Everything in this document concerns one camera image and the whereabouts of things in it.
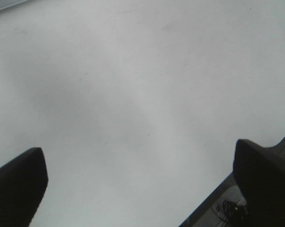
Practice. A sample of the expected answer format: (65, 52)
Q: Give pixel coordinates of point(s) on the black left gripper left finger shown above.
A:
(23, 182)

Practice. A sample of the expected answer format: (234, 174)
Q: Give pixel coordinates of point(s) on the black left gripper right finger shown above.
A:
(260, 176)

